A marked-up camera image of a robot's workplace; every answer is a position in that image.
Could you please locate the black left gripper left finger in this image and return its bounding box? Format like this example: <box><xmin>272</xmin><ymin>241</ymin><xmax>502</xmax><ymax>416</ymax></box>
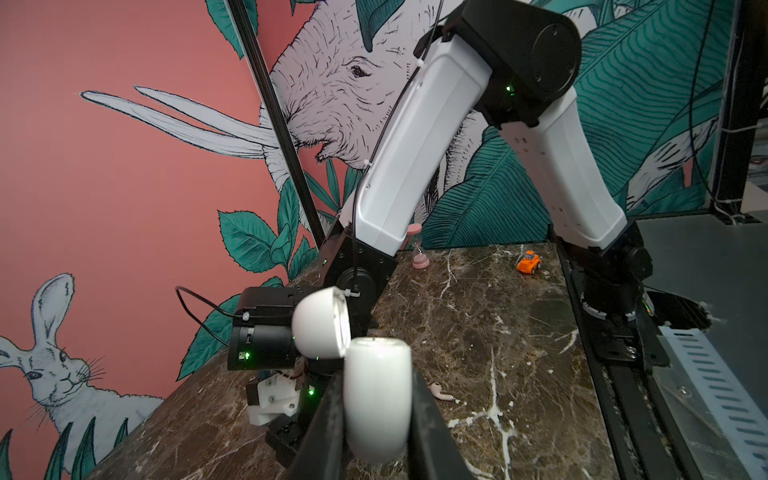
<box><xmin>286</xmin><ymin>372</ymin><xmax>347</xmax><ymax>479</ymax></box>

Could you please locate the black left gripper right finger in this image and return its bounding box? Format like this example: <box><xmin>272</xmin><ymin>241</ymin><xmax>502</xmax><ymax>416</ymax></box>
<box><xmin>407</xmin><ymin>370</ymin><xmax>474</xmax><ymax>480</ymax></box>

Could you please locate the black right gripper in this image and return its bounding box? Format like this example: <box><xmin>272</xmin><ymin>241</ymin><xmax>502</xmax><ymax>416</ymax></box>
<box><xmin>227</xmin><ymin>287</ymin><xmax>372</xmax><ymax>468</ymax></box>

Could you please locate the white earbuds charging case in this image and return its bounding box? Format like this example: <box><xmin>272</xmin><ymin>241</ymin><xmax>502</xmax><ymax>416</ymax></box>
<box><xmin>291</xmin><ymin>287</ymin><xmax>413</xmax><ymax>463</ymax></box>

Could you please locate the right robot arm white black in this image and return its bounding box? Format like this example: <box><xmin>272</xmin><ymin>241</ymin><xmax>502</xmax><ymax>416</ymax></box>
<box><xmin>228</xmin><ymin>1</ymin><xmax>652</xmax><ymax>479</ymax></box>

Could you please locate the pink hourglass timer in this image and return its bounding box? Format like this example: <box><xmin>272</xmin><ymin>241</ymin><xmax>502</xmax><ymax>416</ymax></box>
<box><xmin>407</xmin><ymin>223</ymin><xmax>430</xmax><ymax>270</ymax></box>

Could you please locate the small orange toy car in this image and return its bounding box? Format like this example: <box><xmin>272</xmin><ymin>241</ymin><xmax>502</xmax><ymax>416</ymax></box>
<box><xmin>516</xmin><ymin>250</ymin><xmax>542</xmax><ymax>275</ymax></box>

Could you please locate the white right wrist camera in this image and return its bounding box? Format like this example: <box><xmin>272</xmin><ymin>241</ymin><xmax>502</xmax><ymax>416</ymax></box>
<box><xmin>245</xmin><ymin>373</ymin><xmax>300</xmax><ymax>426</ymax></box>

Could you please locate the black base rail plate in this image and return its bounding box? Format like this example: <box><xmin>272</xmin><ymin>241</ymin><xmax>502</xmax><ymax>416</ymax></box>
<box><xmin>555</xmin><ymin>241</ymin><xmax>712</xmax><ymax>479</ymax></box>

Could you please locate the white slotted cable duct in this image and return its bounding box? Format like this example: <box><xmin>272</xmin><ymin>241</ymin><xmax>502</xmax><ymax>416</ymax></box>
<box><xmin>656</xmin><ymin>326</ymin><xmax>767</xmax><ymax>479</ymax></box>

